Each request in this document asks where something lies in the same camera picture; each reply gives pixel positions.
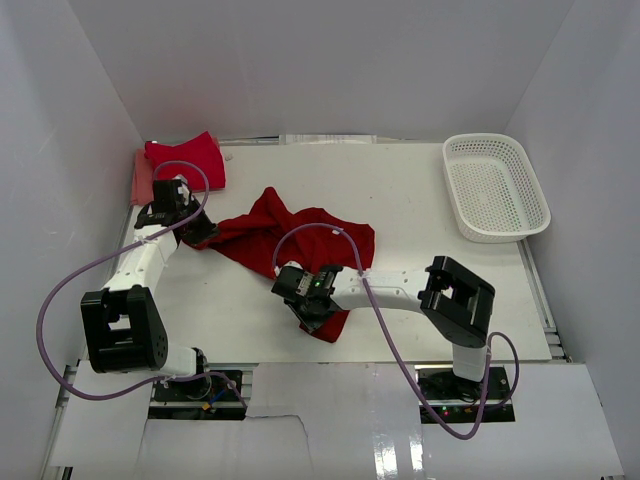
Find dark red t-shirt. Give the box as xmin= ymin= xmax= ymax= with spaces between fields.
xmin=207 ymin=186 xmax=376 ymax=345

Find white perforated plastic basket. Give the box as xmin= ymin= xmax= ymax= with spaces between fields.
xmin=442 ymin=133 xmax=551 ymax=244

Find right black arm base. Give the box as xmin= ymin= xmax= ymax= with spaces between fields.
xmin=416 ymin=366 xmax=516 ymax=424

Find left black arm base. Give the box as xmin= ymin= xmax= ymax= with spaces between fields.
xmin=148 ymin=370 xmax=246 ymax=421

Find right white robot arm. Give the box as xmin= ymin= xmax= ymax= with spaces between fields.
xmin=271 ymin=256 xmax=495 ymax=382

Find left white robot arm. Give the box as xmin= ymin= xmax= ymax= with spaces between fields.
xmin=80 ymin=177 xmax=219 ymax=377

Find folded pink t-shirt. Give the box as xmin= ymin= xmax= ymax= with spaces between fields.
xmin=130 ymin=149 xmax=160 ymax=206

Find folded bright red t-shirt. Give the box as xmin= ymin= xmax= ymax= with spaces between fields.
xmin=144 ymin=131 xmax=226 ymax=192

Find papers at table back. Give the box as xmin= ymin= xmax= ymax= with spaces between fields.
xmin=279 ymin=134 xmax=377 ymax=145

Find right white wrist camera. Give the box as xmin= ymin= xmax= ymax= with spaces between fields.
xmin=274 ymin=260 xmax=303 ymax=277

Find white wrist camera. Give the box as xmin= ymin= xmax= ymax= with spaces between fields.
xmin=274 ymin=260 xmax=303 ymax=277
xmin=173 ymin=174 xmax=191 ymax=202

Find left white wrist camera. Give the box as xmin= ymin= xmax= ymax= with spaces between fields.
xmin=173 ymin=174 xmax=191 ymax=202

